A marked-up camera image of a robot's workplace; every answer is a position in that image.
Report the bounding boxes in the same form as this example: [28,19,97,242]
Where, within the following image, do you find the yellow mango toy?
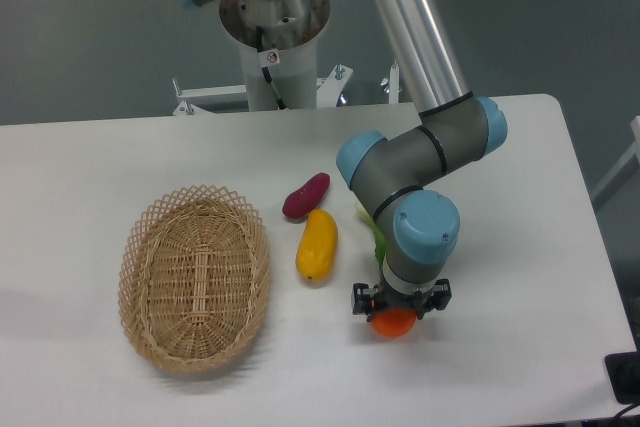
[295,209,338,282]

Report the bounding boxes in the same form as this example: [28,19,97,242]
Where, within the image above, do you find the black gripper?
[351,279,452,322]

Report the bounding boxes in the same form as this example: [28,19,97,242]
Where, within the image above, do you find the green leafy vegetable toy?
[355,201,388,269]

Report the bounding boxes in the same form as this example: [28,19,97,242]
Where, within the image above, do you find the orange fruit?
[371,308,416,338]

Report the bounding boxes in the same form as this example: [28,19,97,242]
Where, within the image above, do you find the black cable on pedestal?
[255,25,288,111]

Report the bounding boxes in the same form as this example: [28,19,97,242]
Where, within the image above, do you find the purple sweet potato toy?
[282,172,331,219]

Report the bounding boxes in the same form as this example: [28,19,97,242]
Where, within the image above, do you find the white frame at right edge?
[590,116,639,211]

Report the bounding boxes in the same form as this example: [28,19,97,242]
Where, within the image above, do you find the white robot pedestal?
[171,0,404,116]

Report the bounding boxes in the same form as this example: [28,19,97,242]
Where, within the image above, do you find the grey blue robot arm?
[180,0,508,321]

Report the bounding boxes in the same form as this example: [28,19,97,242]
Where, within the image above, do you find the black device at table edge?
[604,351,639,405]

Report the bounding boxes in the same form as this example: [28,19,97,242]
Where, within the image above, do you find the woven wicker basket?
[118,185,270,374]

